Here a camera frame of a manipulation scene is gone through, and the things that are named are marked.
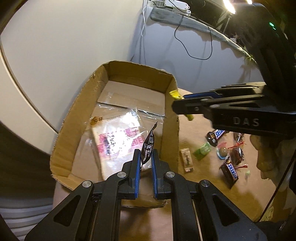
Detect Snickers bar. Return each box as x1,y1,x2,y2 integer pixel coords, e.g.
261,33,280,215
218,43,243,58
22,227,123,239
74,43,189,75
206,129,229,147
220,159,239,189

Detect dark green candy packet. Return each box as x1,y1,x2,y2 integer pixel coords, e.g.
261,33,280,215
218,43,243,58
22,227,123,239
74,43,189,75
193,142,212,160

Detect light blue jelly cup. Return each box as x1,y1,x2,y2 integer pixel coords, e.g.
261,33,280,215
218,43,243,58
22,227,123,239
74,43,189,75
216,142,229,160

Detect pink white candy packet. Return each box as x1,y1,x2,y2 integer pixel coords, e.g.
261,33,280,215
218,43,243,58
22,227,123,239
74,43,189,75
180,148,194,172

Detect black patterned snack packet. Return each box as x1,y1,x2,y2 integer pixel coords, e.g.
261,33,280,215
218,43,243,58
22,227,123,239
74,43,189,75
140,122,158,170

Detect packaged toast bread slice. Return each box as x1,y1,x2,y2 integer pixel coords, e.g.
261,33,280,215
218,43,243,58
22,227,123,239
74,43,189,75
90,108,147,180

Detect light green plum candy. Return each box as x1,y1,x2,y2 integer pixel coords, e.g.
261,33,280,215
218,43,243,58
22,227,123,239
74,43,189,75
169,89,194,121

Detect clear bag red dates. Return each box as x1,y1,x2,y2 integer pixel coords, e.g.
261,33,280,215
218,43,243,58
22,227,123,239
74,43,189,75
233,132,244,146

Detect person's right hand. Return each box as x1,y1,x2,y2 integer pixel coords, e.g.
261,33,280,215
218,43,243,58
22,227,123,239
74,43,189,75
250,135,295,192

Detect green potted plant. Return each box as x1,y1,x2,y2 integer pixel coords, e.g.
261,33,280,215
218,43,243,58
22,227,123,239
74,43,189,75
244,54,255,63

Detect brown cardboard box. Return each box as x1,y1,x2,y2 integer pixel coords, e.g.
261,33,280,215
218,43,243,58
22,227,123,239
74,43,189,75
49,60,181,209

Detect white cabinet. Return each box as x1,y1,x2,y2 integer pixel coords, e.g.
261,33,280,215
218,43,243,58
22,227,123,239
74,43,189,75
1,1,142,154

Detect ring light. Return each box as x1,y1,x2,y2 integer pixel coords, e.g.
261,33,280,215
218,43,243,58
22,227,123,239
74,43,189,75
222,0,253,14

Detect black cable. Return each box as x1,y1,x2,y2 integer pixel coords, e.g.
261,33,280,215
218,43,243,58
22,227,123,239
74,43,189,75
174,14,213,61

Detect white cable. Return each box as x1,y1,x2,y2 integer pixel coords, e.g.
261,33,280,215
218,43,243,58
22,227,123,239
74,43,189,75
139,0,167,61

